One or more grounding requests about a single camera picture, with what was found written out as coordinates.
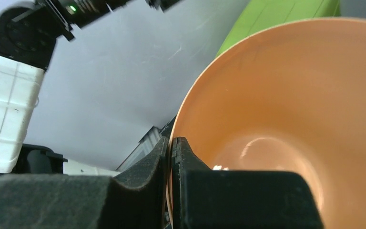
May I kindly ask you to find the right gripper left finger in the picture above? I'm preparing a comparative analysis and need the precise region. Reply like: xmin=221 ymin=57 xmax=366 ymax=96
xmin=0 ymin=137 xmax=168 ymax=229

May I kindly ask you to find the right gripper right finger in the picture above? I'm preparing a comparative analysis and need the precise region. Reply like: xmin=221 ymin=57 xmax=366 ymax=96
xmin=171 ymin=137 xmax=324 ymax=229

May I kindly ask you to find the orange plastic bucket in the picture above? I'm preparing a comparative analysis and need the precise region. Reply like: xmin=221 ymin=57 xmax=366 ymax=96
xmin=172 ymin=17 xmax=366 ymax=229

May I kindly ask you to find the green plastic tub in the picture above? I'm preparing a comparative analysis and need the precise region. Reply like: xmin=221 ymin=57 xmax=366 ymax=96
xmin=217 ymin=0 xmax=340 ymax=56

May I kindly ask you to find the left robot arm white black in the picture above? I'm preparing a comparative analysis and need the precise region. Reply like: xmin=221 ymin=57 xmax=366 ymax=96
xmin=0 ymin=0 xmax=127 ymax=174

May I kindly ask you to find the aluminium frame rail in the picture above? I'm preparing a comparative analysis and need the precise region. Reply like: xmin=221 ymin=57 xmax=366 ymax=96
xmin=116 ymin=126 xmax=161 ymax=172

